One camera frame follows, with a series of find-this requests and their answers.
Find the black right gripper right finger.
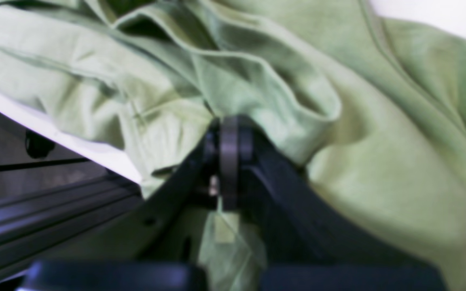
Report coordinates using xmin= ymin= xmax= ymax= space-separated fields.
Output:
xmin=237 ymin=116 xmax=447 ymax=291

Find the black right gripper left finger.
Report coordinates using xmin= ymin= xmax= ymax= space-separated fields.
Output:
xmin=19 ymin=117 xmax=240 ymax=291

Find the green t-shirt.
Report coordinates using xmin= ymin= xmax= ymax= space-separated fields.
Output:
xmin=0 ymin=0 xmax=466 ymax=291

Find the black aluminium table rail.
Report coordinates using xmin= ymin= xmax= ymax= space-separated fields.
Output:
xmin=0 ymin=175 xmax=142 ymax=281

